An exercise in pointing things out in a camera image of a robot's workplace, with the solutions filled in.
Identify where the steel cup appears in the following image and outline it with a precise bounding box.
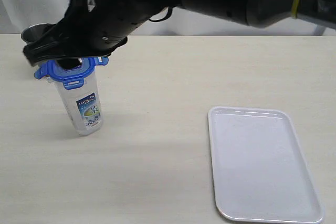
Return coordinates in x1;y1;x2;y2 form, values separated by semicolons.
20;23;53;45

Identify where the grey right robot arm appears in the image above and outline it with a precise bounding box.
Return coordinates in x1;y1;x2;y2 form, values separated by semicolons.
23;0;335;66

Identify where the clear plastic tall container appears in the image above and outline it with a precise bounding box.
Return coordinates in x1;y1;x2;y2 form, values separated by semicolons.
47;72;103;136

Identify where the white plastic tray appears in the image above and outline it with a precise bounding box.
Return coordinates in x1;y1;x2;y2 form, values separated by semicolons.
208;106;324;223

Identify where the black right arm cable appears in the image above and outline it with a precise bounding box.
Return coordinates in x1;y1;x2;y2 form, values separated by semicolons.
148;7;174;23

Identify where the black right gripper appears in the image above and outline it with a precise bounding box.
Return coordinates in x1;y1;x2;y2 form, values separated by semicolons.
23;0;181;70

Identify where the blue container lid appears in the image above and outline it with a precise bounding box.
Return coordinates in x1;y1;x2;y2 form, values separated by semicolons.
34;57;109;90

